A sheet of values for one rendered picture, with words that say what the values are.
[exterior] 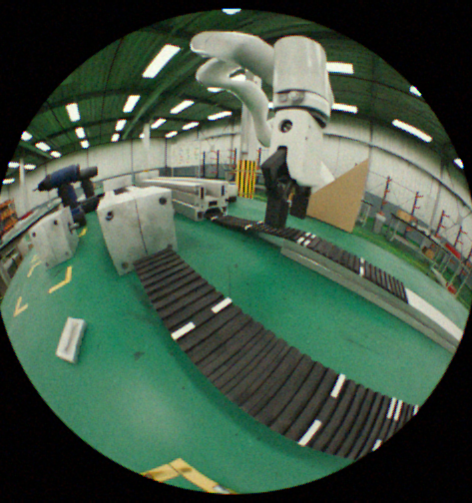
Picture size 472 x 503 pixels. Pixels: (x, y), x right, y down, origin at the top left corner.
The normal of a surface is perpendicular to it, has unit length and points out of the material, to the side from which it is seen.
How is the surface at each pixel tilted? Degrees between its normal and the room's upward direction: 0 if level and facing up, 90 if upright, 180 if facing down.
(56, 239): 90
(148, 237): 90
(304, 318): 0
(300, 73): 90
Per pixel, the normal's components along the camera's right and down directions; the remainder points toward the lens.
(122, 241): 0.71, 0.41
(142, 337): 0.06, -0.85
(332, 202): -0.71, 0.34
